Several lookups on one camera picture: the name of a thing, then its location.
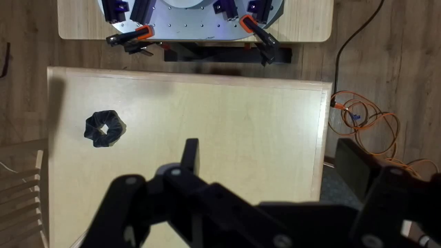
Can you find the left orange black clamp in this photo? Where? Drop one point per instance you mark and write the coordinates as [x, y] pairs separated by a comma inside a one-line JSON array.
[[132, 42]]

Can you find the orange black clamp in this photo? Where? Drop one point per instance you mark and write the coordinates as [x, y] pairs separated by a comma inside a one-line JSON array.
[[132, 42], [266, 44]]

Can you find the round metal robot base plate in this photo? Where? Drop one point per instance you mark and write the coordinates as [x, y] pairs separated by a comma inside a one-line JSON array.
[[190, 20]]

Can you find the right orange black clamp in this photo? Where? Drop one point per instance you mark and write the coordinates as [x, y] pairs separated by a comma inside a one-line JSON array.
[[266, 44]]

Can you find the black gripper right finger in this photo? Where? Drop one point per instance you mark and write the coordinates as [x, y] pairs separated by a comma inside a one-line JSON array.
[[355, 168]]

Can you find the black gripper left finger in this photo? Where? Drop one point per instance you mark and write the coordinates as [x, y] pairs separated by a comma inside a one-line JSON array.
[[190, 155]]

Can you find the dark gray scrunchie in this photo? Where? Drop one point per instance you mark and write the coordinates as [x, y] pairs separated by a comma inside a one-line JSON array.
[[103, 129]]

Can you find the light wooden chair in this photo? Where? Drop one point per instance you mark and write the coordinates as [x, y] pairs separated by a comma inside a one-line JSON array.
[[20, 212]]

